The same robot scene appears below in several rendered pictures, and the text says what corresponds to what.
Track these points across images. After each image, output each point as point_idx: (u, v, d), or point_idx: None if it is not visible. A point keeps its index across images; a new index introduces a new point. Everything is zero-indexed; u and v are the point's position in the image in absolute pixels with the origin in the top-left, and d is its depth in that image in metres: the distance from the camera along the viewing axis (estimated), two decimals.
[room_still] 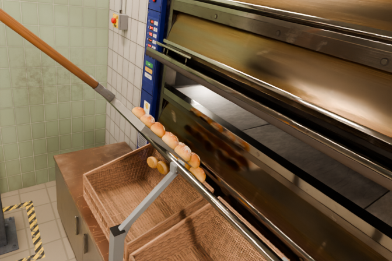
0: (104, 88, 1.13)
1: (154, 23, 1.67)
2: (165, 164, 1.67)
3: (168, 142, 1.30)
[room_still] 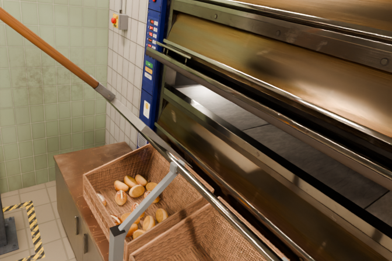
0: (105, 88, 1.13)
1: (154, 23, 1.67)
2: (115, 198, 1.61)
3: (152, 224, 1.45)
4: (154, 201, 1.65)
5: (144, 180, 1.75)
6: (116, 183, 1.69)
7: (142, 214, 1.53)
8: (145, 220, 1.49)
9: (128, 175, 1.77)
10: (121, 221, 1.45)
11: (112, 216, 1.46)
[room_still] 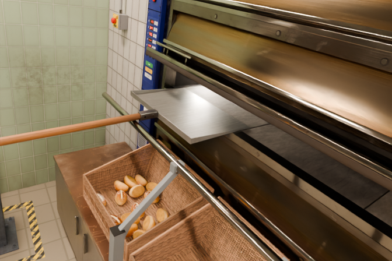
0: (146, 113, 1.30)
1: (154, 23, 1.67)
2: (115, 198, 1.61)
3: (152, 224, 1.45)
4: (154, 201, 1.65)
5: (144, 180, 1.75)
6: (116, 183, 1.69)
7: (142, 214, 1.53)
8: (145, 220, 1.49)
9: (128, 175, 1.77)
10: (121, 221, 1.45)
11: (112, 216, 1.46)
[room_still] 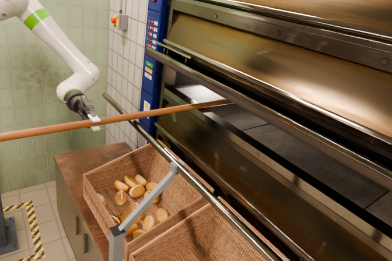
0: None
1: (154, 23, 1.67)
2: (115, 198, 1.61)
3: (152, 224, 1.45)
4: (154, 201, 1.65)
5: (144, 180, 1.75)
6: (116, 183, 1.69)
7: (142, 214, 1.53)
8: (145, 220, 1.49)
9: (128, 175, 1.77)
10: (121, 221, 1.45)
11: (112, 216, 1.46)
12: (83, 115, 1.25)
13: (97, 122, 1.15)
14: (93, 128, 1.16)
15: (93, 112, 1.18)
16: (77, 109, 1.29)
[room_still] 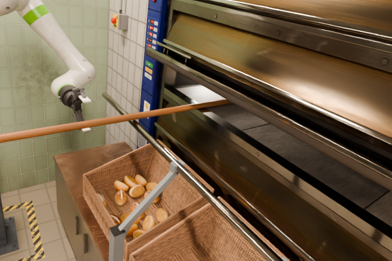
0: None
1: (154, 23, 1.67)
2: (115, 198, 1.61)
3: (152, 224, 1.45)
4: (154, 201, 1.65)
5: (144, 180, 1.75)
6: (116, 183, 1.69)
7: (142, 214, 1.53)
8: (145, 220, 1.49)
9: (128, 175, 1.77)
10: (121, 221, 1.45)
11: (112, 216, 1.46)
12: (76, 113, 1.29)
13: (88, 102, 1.18)
14: (83, 130, 1.23)
15: (83, 94, 1.21)
16: (70, 103, 1.32)
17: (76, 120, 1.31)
